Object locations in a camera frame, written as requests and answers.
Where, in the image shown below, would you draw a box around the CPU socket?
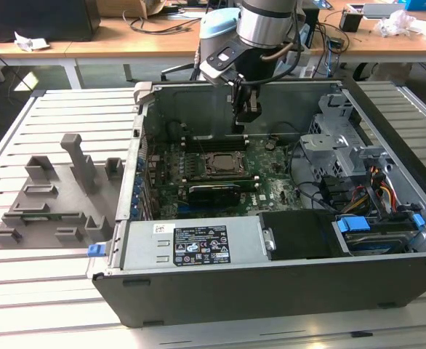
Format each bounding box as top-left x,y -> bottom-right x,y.
204,151 -> 246,178

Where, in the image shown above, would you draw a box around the black rating label sticker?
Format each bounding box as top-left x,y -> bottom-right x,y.
172,225 -> 233,266

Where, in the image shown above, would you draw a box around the green RAM stick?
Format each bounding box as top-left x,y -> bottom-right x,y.
20,213 -> 81,222

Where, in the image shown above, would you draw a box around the small black box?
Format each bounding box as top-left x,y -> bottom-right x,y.
339,9 -> 363,33

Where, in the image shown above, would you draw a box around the coloured wire bundle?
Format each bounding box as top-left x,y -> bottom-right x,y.
365,165 -> 398,215

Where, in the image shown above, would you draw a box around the black PC case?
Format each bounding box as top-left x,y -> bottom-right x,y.
85,78 -> 426,328

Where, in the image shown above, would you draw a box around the clear plastic bag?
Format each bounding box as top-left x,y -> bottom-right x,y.
373,9 -> 426,38

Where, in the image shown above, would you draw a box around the silver power supply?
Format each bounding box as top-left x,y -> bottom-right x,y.
120,216 -> 272,272

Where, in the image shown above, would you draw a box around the black drive cables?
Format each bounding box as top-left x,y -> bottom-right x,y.
289,141 -> 348,215

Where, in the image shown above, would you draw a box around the crumpled white paper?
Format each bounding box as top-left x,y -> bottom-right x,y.
14,31 -> 51,52

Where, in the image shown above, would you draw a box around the black graphics card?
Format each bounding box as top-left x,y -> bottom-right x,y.
186,182 -> 243,209

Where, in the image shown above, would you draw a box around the metal drive cage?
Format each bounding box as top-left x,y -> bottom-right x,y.
300,92 -> 394,179

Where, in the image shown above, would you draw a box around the black office chair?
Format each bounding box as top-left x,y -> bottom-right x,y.
353,62 -> 381,81

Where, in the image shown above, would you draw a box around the hard disk blue carrier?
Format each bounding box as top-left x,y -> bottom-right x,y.
331,214 -> 426,256

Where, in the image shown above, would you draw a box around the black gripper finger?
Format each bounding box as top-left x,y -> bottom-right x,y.
230,82 -> 247,134
245,88 -> 264,124

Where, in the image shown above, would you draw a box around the cardboard box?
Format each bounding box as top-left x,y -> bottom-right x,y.
100,0 -> 170,19

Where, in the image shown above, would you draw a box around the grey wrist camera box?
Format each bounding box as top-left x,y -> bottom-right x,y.
199,42 -> 244,87

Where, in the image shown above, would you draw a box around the large black box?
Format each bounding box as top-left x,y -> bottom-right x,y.
0,0 -> 101,43

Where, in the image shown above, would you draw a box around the green motherboard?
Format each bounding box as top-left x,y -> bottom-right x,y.
143,136 -> 305,221

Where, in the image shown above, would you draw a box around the black plastic shroud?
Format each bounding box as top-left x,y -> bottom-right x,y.
259,209 -> 342,262

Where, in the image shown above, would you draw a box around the grey parts rack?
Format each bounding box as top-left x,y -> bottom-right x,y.
0,133 -> 125,251

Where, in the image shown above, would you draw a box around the tall black box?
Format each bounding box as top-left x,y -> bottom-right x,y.
300,7 -> 320,50

